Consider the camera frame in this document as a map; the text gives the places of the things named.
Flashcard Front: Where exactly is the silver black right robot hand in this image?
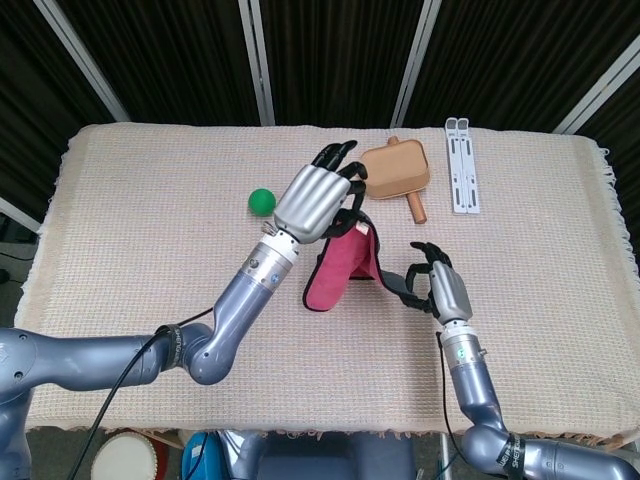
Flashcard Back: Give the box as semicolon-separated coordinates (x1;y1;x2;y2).
404;241;474;324

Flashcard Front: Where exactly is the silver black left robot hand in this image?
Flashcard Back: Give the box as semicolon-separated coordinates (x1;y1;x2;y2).
272;139;370;246

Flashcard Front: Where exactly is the black and pink cloth pad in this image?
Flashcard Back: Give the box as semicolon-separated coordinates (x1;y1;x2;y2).
301;209;436;314

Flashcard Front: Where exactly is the beige woven table mat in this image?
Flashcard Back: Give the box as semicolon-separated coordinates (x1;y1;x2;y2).
13;122;630;446

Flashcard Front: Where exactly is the green ball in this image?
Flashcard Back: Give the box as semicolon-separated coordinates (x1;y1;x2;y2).
247;187;278;218

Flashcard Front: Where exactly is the wooden cylinder stick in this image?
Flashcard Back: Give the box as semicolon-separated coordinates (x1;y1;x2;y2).
387;135;428;224

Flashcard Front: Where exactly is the white folding stand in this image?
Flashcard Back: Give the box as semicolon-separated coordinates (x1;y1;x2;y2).
444;116;482;215

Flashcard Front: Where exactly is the grey robot torso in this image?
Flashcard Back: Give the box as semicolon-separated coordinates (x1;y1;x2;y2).
214;428;416;480

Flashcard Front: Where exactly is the blue plastic object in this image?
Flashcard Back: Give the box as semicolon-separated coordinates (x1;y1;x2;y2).
180;430;224;480

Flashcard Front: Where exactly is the white drum red rim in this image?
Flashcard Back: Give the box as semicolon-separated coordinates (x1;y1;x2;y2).
89;430;160;480

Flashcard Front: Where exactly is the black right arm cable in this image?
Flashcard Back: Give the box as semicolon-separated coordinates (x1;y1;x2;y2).
436;332;471;451

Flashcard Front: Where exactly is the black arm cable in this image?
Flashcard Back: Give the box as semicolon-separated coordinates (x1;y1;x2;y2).
436;332;471;451
87;307;216;480

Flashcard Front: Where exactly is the white partition post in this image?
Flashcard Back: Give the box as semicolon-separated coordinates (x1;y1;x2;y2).
552;37;640;136
33;0;131;124
237;0;276;127
389;0;444;129
0;196;41;235

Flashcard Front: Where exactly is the black right arm strap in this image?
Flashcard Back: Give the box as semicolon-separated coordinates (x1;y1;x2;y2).
493;433;525;477

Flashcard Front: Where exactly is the black arm strap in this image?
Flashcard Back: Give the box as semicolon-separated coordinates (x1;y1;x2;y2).
493;433;525;477
166;323;185;372

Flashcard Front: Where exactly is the black left arm strap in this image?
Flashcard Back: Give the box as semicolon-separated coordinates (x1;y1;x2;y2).
166;323;185;372

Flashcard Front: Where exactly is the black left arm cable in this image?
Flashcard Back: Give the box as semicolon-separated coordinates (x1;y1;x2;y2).
87;307;216;480

